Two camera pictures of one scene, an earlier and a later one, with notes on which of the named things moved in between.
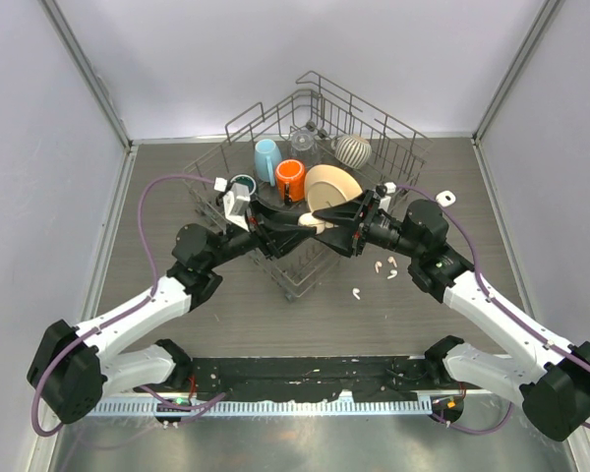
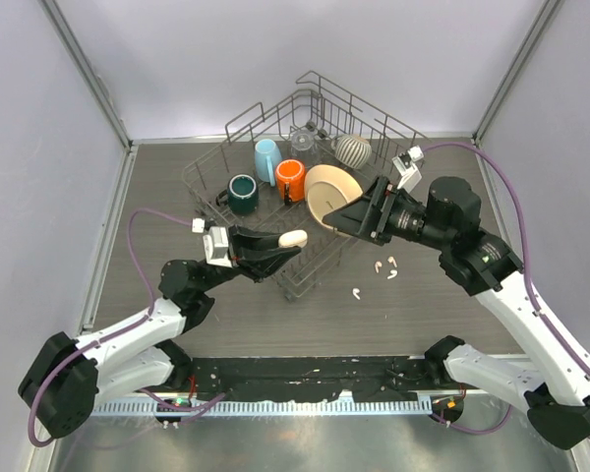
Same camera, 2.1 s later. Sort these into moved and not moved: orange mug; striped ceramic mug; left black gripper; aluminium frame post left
Moved: left black gripper
Not moved: orange mug; striped ceramic mug; aluminium frame post left
